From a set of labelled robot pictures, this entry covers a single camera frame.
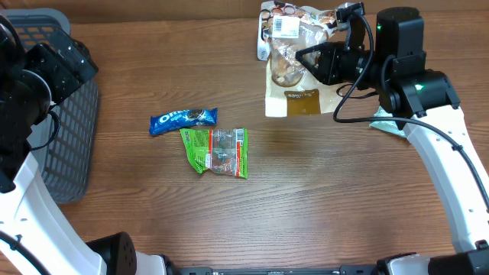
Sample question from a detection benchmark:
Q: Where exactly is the beige nut snack pouch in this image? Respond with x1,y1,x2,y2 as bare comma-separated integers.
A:
261,1,342,118

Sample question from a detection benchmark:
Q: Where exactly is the mint green wipes packet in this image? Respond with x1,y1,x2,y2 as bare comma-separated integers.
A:
369,106,406,138

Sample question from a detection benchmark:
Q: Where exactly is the blue Oreo cookie packet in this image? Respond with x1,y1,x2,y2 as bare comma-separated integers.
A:
149,108,219,135

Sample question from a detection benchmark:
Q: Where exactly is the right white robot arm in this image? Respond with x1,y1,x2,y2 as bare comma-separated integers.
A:
296,3,488,274

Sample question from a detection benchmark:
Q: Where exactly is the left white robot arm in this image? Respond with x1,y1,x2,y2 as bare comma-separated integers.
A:
1,18,169,275

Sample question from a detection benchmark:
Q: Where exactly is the white barcode scanner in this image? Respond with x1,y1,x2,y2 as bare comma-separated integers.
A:
257,8,271,61

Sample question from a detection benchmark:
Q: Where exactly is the grey plastic mesh basket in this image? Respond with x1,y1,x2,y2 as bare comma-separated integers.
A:
1,8,99,203

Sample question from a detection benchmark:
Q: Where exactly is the green clear snack packet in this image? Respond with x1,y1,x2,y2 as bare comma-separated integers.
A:
180,128,248,179

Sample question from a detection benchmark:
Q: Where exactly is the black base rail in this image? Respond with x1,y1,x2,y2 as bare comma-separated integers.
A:
167,263,449,275

